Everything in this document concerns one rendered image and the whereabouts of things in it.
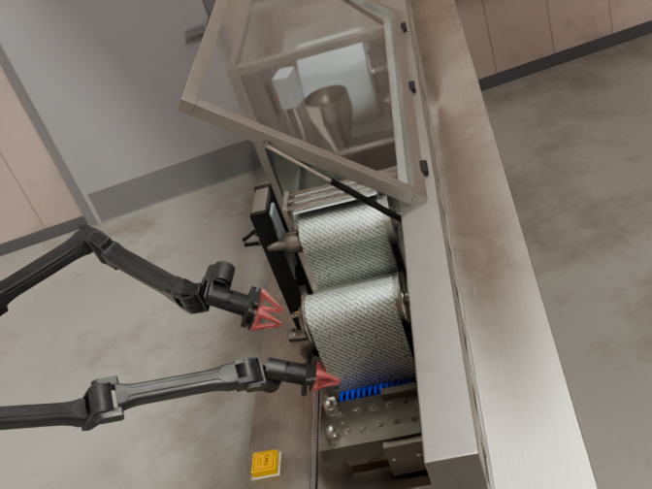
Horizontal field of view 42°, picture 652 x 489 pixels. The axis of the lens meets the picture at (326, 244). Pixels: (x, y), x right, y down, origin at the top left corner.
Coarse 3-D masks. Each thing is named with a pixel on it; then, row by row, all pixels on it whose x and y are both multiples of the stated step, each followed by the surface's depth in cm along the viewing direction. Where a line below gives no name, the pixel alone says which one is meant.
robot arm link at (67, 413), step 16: (96, 384) 217; (80, 400) 219; (96, 400) 215; (112, 400) 217; (0, 416) 207; (16, 416) 209; (32, 416) 211; (48, 416) 213; (64, 416) 215; (80, 416) 217
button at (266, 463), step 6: (270, 450) 239; (276, 450) 239; (258, 456) 239; (264, 456) 238; (270, 456) 238; (276, 456) 237; (252, 462) 238; (258, 462) 237; (264, 462) 236; (270, 462) 236; (276, 462) 236; (252, 468) 236; (258, 468) 235; (264, 468) 235; (270, 468) 234; (276, 468) 235; (252, 474) 235; (258, 474) 235; (264, 474) 235; (270, 474) 235
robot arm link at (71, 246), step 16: (80, 240) 247; (48, 256) 247; (64, 256) 247; (80, 256) 250; (16, 272) 246; (32, 272) 245; (48, 272) 247; (0, 288) 243; (16, 288) 244; (0, 304) 244
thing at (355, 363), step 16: (384, 336) 222; (400, 336) 222; (320, 352) 226; (336, 352) 226; (352, 352) 226; (368, 352) 226; (384, 352) 226; (400, 352) 226; (336, 368) 229; (352, 368) 229; (368, 368) 229; (384, 368) 229; (400, 368) 229; (352, 384) 233; (368, 384) 233
